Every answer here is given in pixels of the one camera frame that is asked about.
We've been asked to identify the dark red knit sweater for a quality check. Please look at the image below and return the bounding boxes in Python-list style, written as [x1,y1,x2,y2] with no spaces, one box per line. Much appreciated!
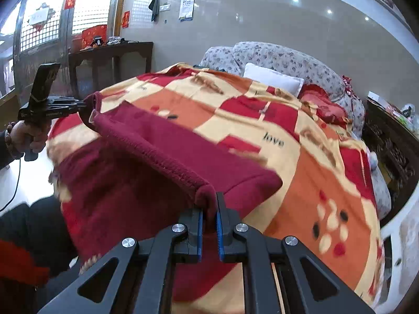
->
[53,91,284,303]

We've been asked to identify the person's left hand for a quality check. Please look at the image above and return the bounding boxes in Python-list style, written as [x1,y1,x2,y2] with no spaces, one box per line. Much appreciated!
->
[4,120,51,159]

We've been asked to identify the dark wooden side table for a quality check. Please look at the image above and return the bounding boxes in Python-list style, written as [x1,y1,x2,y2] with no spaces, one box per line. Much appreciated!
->
[67,41,154,101]

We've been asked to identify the orange red checkered blanket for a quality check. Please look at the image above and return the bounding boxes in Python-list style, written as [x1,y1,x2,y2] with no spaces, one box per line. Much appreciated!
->
[47,63,383,313]

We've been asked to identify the person's dark trouser leg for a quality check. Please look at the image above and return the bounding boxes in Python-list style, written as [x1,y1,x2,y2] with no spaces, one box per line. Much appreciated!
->
[1,196,78,313]

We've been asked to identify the white ornate chair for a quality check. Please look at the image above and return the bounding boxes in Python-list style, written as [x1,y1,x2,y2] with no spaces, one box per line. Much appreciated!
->
[374,200,418,313]

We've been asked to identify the dark carved wooden cabinet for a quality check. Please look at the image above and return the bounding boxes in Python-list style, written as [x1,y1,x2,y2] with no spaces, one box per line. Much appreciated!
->
[362,100,418,225]

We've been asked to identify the red cushion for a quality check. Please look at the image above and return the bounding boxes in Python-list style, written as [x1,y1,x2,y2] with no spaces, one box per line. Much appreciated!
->
[298,84,352,128]

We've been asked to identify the floral grey bolster pillow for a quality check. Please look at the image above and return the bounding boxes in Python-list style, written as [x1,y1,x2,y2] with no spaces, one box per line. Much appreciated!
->
[199,41,365,138]

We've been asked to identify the clutter on cabinet top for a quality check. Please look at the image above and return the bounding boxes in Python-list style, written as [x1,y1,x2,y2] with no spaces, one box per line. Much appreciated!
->
[367,91,418,135]

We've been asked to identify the white pillow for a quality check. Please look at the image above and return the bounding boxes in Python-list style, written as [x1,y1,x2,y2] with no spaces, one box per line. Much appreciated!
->
[244,63,304,97]

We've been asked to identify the red paper wall decoration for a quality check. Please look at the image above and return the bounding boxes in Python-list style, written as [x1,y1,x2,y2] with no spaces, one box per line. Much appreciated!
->
[64,0,75,9]

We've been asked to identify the dark cloth hanging on wall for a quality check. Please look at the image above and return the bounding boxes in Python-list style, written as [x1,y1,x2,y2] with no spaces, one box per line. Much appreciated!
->
[148,0,160,22]

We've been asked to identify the wall calendar chart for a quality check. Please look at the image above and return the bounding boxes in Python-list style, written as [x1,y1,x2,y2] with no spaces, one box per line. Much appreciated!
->
[178,0,195,21]

